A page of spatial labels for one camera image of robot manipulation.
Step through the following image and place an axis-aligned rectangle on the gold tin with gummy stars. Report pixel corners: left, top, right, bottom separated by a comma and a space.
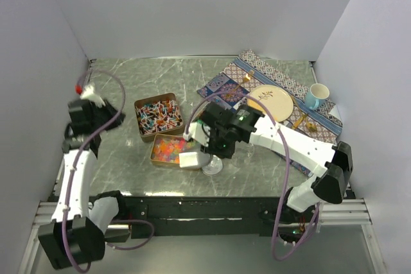
150, 134, 200, 167

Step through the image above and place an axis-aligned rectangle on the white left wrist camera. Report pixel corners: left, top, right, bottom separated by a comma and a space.
75, 83, 105, 108

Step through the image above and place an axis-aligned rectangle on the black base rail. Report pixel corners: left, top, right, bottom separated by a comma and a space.
48, 190, 357, 246

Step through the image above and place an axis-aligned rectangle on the cream yellow plate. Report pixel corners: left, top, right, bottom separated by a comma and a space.
249, 85, 293, 122

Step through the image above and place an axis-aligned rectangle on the gold tin with lollipops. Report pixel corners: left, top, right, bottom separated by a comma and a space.
134, 92, 185, 142

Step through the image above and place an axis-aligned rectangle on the light blue mug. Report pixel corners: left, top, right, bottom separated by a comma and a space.
304, 83, 330, 110

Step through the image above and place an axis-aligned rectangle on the gold fork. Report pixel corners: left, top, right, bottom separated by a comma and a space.
226, 70, 254, 98

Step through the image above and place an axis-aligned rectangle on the clear jar lid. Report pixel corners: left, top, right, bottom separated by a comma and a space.
202, 155, 223, 176

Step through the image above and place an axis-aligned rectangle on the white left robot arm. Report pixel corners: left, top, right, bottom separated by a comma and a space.
38, 99, 128, 270

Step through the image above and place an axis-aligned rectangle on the metal candy scoop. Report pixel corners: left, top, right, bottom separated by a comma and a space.
179, 151, 210, 169

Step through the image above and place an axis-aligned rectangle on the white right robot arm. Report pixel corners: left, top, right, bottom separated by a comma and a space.
190, 103, 353, 222

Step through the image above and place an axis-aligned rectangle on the clear plastic candy jar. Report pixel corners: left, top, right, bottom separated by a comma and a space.
230, 142, 255, 168

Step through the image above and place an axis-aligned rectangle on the patterned placemat cloth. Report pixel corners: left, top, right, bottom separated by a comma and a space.
196, 49, 344, 177

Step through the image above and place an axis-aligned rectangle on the gold knife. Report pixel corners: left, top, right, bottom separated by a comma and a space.
284, 96, 308, 130

